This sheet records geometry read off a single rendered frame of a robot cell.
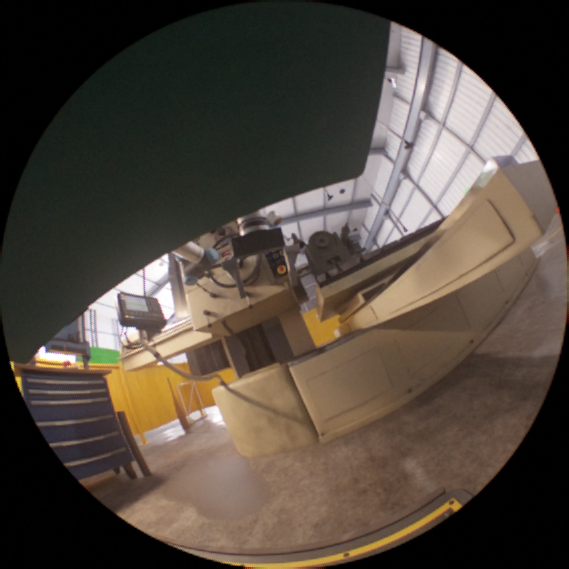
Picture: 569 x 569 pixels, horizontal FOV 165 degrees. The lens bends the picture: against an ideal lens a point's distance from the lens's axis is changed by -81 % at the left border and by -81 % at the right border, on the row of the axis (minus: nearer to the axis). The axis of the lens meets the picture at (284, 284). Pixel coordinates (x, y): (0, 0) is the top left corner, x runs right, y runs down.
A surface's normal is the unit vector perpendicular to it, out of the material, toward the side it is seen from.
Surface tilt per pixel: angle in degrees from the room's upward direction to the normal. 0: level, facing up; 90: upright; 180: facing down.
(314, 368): 90
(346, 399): 90
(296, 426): 90
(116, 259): 180
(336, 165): 180
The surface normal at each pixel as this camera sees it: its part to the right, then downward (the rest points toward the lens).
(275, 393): -0.16, -0.29
